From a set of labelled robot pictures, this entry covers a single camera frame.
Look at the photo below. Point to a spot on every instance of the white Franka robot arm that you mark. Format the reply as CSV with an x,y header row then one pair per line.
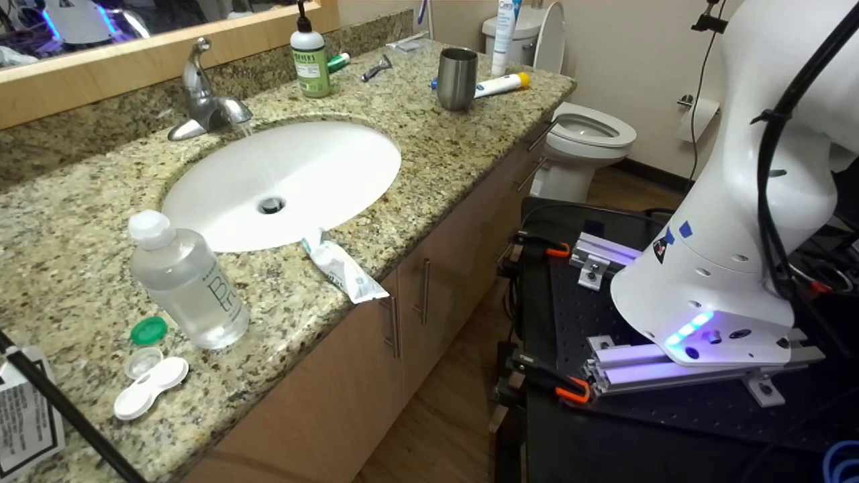
x,y
715,225

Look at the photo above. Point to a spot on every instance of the silver metal cup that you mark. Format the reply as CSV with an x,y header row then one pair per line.
x,y
458,84

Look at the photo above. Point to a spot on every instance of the clear round lens cup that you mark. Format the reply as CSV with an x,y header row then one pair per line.
x,y
140,363

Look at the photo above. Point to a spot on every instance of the crumpled white paste tube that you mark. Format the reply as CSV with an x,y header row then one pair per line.
x,y
344,269

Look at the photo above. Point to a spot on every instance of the orange black clamp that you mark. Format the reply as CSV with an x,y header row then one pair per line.
x,y
552,383
542,246

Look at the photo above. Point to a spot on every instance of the white oval sink basin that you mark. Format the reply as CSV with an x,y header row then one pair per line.
x,y
304,171

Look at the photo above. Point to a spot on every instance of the small blue cap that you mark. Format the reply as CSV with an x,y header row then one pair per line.
x,y
433,88

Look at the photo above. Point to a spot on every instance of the white tube with yellow cap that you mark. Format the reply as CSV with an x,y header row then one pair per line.
x,y
500,84

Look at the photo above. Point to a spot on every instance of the wooden vanity cabinet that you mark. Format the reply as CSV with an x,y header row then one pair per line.
x,y
340,394

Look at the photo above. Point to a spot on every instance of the white toilet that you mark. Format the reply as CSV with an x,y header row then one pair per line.
x,y
581,143

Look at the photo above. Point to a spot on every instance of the razor with dark head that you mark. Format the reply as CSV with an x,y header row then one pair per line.
x,y
378,68

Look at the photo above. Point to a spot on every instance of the green plastic item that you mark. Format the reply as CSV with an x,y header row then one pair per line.
x,y
340,64

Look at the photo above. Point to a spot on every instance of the green soap pump bottle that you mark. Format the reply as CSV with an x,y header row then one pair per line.
x,y
312,68

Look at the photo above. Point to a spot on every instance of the tall white standing tube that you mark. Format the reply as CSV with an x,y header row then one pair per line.
x,y
504,42

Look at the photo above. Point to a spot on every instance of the clear liquid bottle white cap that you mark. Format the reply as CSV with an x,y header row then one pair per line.
x,y
191,291

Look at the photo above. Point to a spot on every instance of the chrome sink faucet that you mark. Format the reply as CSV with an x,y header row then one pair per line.
x,y
205,103

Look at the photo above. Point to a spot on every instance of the black robot stand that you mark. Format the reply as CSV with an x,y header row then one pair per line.
x,y
626,438

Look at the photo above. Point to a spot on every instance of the green lens case cap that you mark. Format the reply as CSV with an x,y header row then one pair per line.
x,y
150,331

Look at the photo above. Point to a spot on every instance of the toilet paper roll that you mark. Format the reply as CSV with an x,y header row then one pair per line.
x,y
699,120

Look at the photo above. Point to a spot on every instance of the white contact lens case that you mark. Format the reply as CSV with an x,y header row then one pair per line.
x,y
151,390

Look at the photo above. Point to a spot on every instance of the wood framed mirror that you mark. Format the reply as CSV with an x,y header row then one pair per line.
x,y
135,64

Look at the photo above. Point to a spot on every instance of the white printed box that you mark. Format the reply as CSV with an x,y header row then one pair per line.
x,y
25,419

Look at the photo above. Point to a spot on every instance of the aluminium base frame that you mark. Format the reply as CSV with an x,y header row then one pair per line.
x,y
645,367

